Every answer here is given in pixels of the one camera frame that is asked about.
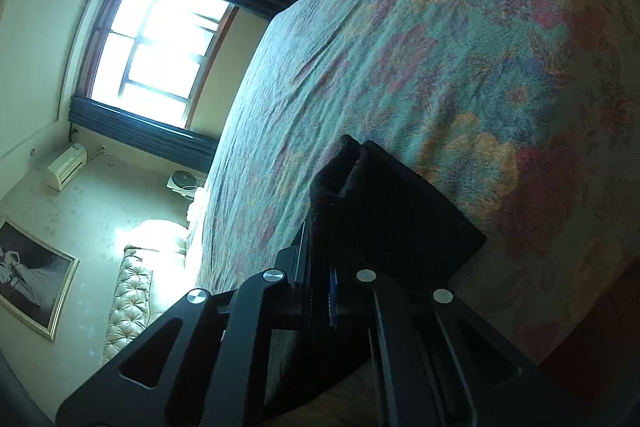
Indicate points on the cream tufted headboard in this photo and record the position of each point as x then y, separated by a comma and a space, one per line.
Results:
130, 297

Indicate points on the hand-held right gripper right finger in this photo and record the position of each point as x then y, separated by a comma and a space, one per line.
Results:
350, 302

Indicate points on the black pants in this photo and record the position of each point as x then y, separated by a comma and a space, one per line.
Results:
395, 217

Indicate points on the framed black-and-white picture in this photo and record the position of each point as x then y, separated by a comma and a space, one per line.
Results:
30, 277

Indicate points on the wooden framed window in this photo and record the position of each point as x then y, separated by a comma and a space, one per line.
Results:
150, 47

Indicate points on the floral bedspread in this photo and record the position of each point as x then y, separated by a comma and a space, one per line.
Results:
400, 57

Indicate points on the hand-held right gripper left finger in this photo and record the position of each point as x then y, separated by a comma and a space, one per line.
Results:
295, 267

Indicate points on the white air conditioner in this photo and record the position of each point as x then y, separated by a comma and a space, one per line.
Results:
65, 167

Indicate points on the white fan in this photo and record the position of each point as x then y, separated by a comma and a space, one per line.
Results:
182, 183

